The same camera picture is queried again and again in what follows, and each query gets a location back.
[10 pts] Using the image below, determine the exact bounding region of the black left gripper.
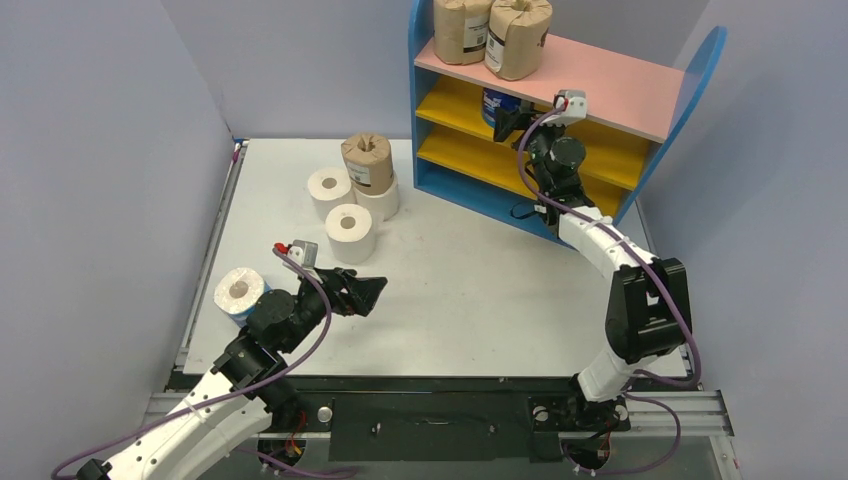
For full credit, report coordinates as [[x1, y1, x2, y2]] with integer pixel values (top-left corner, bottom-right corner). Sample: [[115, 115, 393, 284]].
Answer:
[[281, 266, 387, 353]]

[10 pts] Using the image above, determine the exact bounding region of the blue plastic tissue roll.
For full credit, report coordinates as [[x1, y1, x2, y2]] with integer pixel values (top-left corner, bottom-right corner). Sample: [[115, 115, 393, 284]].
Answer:
[[482, 88, 525, 128]]

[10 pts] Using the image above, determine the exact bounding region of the brown roll cloud logo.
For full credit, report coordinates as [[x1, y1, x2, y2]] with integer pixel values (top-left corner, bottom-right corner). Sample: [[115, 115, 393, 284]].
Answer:
[[484, 0, 553, 81]]

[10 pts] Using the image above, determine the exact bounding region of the brown roll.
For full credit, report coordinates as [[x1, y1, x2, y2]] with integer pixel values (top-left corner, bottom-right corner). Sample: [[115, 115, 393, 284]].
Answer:
[[433, 0, 493, 65], [341, 133, 394, 196]]

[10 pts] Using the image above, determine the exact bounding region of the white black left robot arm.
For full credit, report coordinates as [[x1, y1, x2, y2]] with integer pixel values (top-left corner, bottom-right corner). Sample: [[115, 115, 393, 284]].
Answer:
[[74, 268, 388, 479]]

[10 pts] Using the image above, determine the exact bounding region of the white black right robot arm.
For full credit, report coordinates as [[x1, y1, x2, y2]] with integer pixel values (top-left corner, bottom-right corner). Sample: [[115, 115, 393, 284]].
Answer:
[[493, 107, 701, 427]]

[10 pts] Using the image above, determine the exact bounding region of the colourful wooden shelf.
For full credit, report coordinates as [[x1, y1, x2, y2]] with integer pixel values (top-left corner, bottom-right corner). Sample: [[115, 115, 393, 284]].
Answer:
[[408, 1, 727, 238]]

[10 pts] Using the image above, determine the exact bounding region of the white paper roll under stack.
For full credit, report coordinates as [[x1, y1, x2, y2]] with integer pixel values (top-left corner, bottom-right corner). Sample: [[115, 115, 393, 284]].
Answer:
[[353, 177, 400, 223]]

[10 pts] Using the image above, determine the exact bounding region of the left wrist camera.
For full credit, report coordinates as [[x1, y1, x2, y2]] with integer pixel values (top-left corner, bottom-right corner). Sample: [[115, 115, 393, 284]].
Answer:
[[273, 240, 319, 269]]

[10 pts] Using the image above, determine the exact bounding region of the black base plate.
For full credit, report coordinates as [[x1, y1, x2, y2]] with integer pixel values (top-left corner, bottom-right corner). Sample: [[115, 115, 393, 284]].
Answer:
[[165, 370, 631, 463]]

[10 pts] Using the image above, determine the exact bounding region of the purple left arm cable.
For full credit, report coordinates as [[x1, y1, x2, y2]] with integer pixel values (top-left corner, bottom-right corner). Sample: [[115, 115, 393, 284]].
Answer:
[[51, 246, 359, 480]]

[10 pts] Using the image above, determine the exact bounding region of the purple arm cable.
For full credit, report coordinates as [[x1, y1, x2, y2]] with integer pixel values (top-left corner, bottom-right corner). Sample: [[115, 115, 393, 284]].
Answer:
[[516, 102, 704, 477], [51, 246, 359, 480]]

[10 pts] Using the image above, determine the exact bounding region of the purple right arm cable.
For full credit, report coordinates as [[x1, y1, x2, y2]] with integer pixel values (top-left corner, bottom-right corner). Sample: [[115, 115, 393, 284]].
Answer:
[[516, 102, 704, 477]]

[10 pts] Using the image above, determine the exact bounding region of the aluminium rail frame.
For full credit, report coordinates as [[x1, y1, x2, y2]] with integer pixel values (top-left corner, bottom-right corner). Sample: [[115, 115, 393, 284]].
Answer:
[[125, 139, 740, 480]]

